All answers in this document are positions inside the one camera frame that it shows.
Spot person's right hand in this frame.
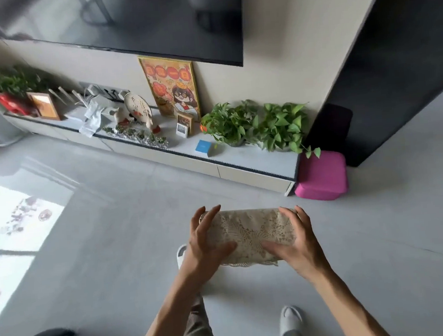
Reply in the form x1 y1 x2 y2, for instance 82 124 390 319
258 203 333 287

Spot person's left hand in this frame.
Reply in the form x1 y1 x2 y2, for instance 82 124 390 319
173 203 242 291

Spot beige lace cloth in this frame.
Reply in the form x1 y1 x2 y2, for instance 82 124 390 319
198 204 299 273

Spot person's right forearm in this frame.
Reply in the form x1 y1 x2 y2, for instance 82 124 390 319
310 263 394 336

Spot person's left forearm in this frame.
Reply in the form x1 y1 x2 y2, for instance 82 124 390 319
123 277 208 336

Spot white left slipper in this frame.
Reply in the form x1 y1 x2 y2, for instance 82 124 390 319
175 244 191 271

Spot white slipper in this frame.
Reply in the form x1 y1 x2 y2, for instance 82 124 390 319
175 244 191 271
277 304 306 336

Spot pink cube stool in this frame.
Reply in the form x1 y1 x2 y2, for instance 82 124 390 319
291 148 350 204

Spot low white television cabinet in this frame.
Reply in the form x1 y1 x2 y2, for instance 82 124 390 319
3 85 305 221

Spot small blue box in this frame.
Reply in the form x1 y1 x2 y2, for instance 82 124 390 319
194 138 216 159

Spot white right slipper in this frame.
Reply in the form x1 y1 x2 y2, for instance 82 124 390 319
277 304 306 336

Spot person's left trouser leg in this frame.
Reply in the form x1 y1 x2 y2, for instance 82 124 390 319
172 290 222 336

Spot green potted pothos plant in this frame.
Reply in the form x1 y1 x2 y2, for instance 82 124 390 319
199 99 262 151
251 99 322 164

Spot row of small succulent pots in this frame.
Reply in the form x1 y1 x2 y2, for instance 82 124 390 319
101 120 168 152

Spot white ceramic animal figurine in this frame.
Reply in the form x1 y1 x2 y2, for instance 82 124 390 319
144 111 162 135

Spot decorative white plate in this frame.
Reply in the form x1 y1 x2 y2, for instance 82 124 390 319
123 90 154 125

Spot framed cartoon poster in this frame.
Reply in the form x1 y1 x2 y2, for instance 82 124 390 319
137 51 203 126

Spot dark glossy door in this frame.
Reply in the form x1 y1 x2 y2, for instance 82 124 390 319
293 0 443 172

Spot green plant with red wrap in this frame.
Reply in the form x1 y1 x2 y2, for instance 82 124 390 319
0 63 49 119

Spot small wooden photo frame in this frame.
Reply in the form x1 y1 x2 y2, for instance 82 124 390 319
174 110 196 137

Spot wooden picture frame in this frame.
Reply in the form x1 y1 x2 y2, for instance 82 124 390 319
26 89 62 124

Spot black wall-mounted television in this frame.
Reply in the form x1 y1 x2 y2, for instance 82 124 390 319
0 0 250 88

